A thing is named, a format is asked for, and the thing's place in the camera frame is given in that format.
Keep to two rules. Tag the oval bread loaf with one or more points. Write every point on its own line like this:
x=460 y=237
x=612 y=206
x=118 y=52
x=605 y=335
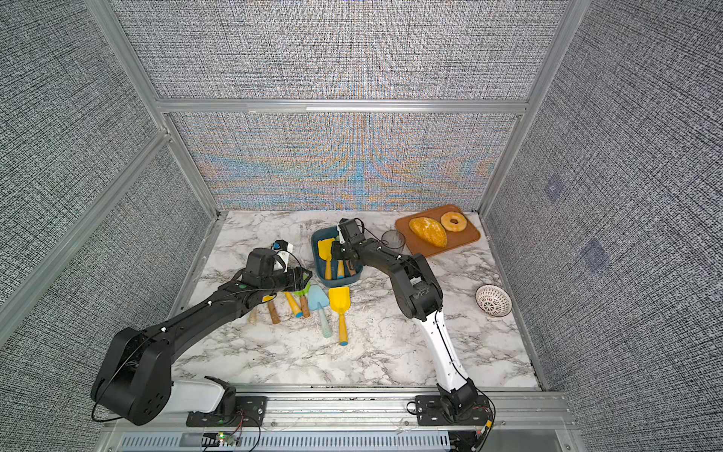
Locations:
x=430 y=231

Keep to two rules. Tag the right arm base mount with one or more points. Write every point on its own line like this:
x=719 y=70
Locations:
x=432 y=411

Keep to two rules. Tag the teal plastic storage box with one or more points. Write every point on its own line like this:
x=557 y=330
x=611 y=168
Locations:
x=331 y=232

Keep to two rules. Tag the light blue shovel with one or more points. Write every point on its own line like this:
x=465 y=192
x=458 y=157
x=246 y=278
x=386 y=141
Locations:
x=318 y=302

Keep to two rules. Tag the yellow handled tool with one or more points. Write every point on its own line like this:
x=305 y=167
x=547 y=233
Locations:
x=340 y=302

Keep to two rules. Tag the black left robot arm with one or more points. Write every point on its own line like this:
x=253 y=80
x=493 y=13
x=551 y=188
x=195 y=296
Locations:
x=134 y=380

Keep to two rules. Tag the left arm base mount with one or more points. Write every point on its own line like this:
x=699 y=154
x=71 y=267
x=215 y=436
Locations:
x=226 y=411

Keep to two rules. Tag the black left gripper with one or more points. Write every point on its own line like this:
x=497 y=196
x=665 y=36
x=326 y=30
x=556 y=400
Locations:
x=296 y=278

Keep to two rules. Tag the grey transparent plastic cup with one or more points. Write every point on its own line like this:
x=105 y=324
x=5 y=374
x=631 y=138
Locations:
x=394 y=240

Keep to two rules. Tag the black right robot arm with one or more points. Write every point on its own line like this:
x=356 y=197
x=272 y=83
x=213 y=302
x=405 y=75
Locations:
x=419 y=297

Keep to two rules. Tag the pale green trowel wooden handle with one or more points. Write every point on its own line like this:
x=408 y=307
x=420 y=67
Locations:
x=351 y=269

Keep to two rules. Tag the white lattice basket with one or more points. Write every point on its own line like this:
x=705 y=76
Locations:
x=493 y=301

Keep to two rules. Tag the brown wooden cutting board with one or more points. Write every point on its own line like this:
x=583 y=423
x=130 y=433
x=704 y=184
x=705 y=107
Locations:
x=455 y=240

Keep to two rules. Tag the glazed donut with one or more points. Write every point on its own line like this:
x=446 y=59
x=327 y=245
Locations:
x=454 y=222

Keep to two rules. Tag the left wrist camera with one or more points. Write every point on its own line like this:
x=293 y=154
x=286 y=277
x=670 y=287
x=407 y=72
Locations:
x=283 y=250

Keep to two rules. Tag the aluminium front rail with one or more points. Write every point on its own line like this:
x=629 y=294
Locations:
x=297 y=418

